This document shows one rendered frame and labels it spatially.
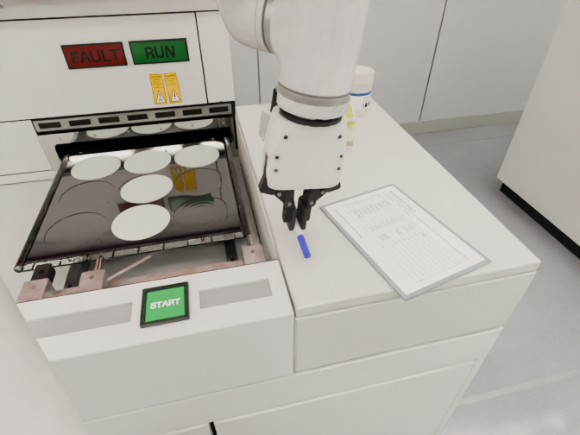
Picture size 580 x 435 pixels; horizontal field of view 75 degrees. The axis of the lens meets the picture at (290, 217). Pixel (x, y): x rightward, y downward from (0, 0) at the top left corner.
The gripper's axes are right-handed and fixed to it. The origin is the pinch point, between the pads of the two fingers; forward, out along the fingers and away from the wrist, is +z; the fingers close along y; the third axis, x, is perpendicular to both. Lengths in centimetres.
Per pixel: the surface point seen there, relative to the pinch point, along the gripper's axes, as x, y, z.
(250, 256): -1.9, 5.9, 9.7
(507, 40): -196, -203, 15
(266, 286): 8.9, 5.7, 4.9
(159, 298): 8.3, 19.0, 5.5
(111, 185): -29.8, 30.0, 13.3
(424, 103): -196, -154, 60
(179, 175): -30.1, 16.7, 11.7
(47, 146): -47, 46, 13
